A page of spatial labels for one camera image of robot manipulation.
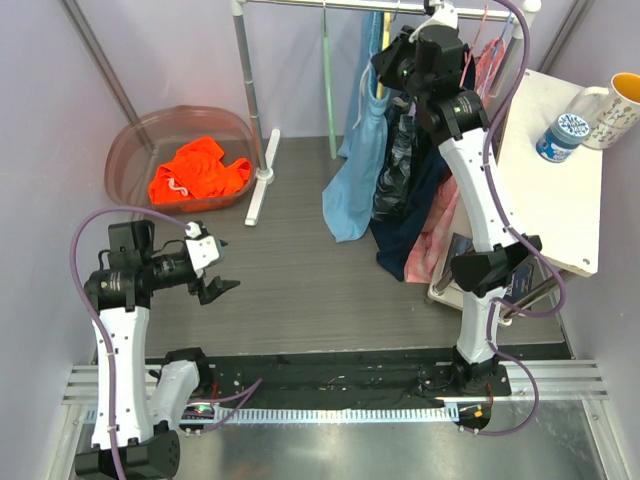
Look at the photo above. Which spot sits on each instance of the dark patterned shorts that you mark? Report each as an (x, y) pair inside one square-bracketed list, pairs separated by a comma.
[(401, 160)]

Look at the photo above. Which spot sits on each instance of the blue hanger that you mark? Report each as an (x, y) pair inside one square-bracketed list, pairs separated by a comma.
[(497, 54)]

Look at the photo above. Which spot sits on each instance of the navy blue shorts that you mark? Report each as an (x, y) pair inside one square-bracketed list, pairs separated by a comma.
[(395, 237)]

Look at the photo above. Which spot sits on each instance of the light blue shorts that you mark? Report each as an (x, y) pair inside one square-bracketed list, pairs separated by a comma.
[(347, 201)]

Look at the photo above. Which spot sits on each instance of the pink shorts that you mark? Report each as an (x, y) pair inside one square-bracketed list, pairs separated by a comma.
[(429, 245)]

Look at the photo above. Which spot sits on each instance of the white slotted cable duct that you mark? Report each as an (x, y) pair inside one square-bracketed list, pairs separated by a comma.
[(252, 416)]

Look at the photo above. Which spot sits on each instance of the orange shorts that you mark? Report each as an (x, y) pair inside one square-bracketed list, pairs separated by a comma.
[(197, 172)]

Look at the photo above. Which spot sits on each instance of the blue lidded jar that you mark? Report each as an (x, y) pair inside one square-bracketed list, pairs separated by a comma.
[(562, 137)]

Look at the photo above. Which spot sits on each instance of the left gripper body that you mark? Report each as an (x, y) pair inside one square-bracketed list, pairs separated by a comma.
[(169, 271)]

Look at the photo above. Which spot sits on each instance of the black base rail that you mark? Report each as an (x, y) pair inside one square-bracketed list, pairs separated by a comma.
[(355, 380)]

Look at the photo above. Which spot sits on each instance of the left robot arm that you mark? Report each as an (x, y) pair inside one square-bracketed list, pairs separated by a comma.
[(136, 432)]

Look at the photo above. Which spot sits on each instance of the white metal clothes rack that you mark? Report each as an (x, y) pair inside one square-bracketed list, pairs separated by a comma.
[(523, 18)]

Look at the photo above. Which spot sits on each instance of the white side table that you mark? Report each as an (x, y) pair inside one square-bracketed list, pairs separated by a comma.
[(559, 202)]

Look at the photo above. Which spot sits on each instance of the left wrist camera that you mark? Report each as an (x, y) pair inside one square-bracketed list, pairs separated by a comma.
[(201, 258)]

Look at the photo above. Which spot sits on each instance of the translucent pink laundry basket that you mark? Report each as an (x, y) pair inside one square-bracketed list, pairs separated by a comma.
[(139, 149)]

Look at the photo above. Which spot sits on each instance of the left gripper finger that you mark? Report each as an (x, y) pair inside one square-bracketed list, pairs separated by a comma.
[(213, 243), (209, 292)]

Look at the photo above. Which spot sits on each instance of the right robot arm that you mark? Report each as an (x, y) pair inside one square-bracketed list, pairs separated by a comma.
[(427, 65)]

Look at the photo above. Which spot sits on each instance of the pink hanger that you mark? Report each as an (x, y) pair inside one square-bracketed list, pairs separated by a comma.
[(470, 54)]

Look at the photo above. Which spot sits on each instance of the green hanger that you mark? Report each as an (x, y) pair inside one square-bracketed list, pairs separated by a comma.
[(326, 51)]

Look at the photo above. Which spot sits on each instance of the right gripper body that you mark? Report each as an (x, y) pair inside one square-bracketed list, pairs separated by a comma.
[(404, 77)]

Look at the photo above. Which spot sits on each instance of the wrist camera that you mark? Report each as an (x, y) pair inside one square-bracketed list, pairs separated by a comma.
[(440, 13), (201, 258)]

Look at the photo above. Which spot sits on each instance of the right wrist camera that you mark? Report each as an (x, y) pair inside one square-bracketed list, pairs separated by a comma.
[(440, 13)]

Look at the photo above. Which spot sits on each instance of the blue book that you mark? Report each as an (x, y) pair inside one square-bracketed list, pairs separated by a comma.
[(522, 279)]

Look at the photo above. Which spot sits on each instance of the white floral mug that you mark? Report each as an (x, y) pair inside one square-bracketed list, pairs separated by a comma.
[(609, 111)]

